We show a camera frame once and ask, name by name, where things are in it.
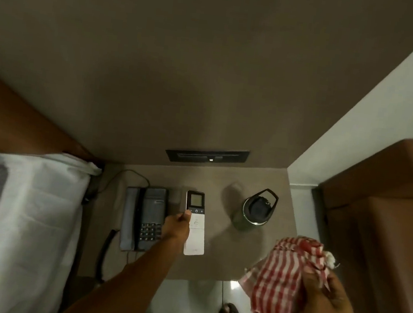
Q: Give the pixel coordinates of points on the person's left thumb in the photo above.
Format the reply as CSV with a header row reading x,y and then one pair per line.
x,y
185,216

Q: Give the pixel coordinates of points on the grey telephone handset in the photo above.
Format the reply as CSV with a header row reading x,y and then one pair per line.
x,y
130,216

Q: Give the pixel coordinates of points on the red white checked cloth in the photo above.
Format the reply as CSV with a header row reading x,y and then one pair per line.
x,y
277,279

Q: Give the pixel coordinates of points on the white remote control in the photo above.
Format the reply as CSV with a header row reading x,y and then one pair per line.
x,y
195,235

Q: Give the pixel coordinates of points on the person's right fingers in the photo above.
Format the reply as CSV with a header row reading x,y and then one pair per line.
x,y
321,279

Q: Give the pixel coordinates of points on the black steel water bottle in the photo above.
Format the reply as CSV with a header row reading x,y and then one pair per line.
x,y
256,211

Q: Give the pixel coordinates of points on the person's right hand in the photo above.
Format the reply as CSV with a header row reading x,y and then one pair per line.
x,y
326,308

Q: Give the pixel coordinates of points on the brown wooden headboard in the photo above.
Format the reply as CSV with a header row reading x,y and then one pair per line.
x,y
8,119

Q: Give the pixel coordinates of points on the person's left hand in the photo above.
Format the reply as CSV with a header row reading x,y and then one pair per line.
x,y
177,228

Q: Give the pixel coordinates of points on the brown wooden cabinet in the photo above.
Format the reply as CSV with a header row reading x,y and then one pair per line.
x,y
392,230

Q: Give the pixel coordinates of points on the person's left forearm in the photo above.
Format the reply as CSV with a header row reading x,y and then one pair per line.
x,y
127,280

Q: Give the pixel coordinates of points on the black wall socket panel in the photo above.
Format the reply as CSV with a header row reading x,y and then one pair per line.
x,y
206,156

